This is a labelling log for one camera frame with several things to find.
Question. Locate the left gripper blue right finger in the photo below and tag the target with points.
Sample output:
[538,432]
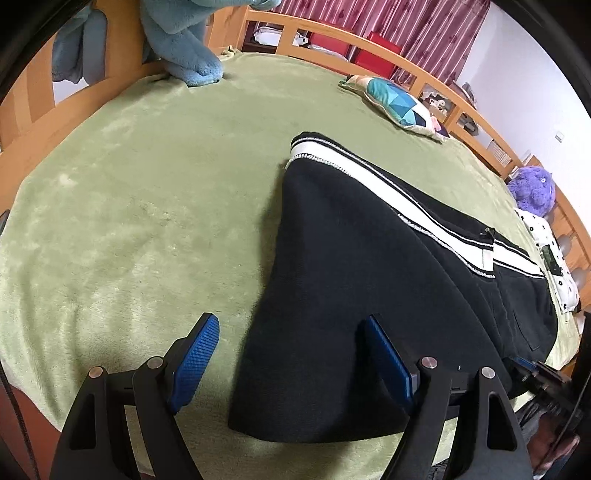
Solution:
[488,442]

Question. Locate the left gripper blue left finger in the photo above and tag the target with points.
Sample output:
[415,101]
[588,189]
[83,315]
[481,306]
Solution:
[95,442]

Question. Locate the black pants with white stripe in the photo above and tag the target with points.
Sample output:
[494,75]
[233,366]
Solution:
[354,240]

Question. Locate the person's right hand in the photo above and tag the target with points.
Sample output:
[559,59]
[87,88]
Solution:
[544,449]

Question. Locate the white black-flower pillow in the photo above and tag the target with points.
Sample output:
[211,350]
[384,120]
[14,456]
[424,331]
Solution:
[561,278]

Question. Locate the green fleece bed blanket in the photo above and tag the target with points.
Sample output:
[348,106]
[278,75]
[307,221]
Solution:
[163,205]

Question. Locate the purple plush toy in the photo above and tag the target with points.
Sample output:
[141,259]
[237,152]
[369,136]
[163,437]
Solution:
[533,189]

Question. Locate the colourful geometric pillow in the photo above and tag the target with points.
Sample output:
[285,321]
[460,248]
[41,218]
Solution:
[400,107]

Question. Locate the right red chair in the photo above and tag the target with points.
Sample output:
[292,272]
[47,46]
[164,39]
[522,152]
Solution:
[374,63]

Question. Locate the red chair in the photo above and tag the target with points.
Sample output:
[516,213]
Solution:
[374,63]
[328,45]

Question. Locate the left red chair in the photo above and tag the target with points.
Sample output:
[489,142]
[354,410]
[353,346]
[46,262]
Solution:
[328,45]

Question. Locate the maroon floral curtain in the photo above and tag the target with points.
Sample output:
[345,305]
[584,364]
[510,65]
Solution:
[436,35]

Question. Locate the light blue plush blanket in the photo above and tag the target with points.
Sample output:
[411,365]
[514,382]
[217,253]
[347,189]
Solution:
[174,32]

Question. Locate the wooden bed frame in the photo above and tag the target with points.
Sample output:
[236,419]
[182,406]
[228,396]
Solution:
[33,124]

